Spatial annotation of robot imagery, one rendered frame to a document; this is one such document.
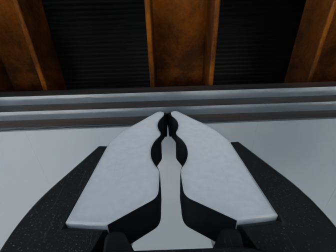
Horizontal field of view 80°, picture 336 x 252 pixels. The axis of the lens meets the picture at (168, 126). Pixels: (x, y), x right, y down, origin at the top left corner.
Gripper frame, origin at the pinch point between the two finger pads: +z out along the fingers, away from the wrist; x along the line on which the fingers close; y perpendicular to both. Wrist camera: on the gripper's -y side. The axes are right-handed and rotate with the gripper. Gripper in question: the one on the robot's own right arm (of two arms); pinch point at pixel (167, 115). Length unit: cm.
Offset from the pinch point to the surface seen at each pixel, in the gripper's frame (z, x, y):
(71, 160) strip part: 0.8, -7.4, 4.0
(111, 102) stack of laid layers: 3.1, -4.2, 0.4
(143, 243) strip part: 0.7, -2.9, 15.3
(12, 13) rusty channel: 17.8, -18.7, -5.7
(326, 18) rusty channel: 13.7, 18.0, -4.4
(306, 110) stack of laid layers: 2.0, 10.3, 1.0
